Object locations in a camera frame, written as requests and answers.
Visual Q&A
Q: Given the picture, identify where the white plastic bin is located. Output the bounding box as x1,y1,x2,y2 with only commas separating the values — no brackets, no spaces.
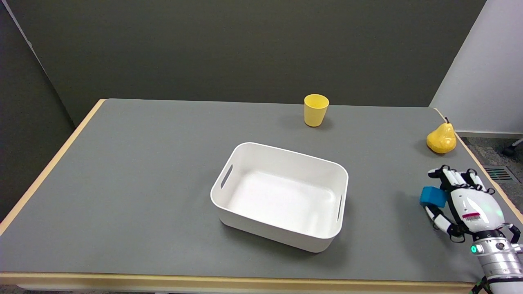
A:
210,142,349,253

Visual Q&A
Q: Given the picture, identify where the yellow plastic cup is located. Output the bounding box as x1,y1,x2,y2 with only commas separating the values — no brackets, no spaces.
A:
304,94,330,127

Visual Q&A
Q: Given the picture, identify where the blue cube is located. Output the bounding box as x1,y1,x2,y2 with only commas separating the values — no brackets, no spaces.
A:
420,186,448,208

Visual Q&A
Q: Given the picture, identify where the green black braided cable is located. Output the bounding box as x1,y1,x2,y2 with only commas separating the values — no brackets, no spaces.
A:
469,277,492,294

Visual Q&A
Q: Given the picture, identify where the floor vent grille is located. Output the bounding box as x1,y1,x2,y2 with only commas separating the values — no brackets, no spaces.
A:
484,165,520,183

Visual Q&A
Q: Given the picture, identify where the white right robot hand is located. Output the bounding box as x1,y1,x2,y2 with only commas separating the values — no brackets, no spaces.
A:
425,165,522,244

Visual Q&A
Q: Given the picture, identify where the black chair base leg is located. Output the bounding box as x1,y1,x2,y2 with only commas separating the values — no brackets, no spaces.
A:
502,138,523,157

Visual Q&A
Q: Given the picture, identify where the yellow toy pear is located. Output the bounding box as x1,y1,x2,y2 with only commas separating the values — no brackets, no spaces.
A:
427,117,457,154

